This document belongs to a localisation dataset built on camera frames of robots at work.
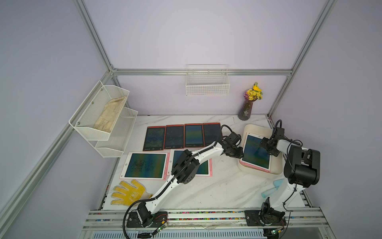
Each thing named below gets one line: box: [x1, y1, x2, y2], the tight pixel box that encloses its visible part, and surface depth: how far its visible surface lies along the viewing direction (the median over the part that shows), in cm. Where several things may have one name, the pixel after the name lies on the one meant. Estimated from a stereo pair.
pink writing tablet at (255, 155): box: [239, 131, 272, 174], surface depth 103 cm
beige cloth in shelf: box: [93, 96, 128, 133], surface depth 81 cm
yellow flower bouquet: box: [243, 81, 264, 102], surface depth 103 cm
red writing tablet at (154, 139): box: [142, 125, 167, 152], surface depth 107 cm
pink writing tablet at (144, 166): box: [119, 151, 171, 181], surface depth 95 cm
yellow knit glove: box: [110, 179, 154, 207], surface depth 84 cm
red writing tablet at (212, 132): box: [202, 122, 222, 147], surface depth 110 cm
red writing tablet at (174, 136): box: [163, 124, 185, 150], surface depth 110 cm
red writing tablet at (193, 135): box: [184, 123, 205, 148], surface depth 110 cm
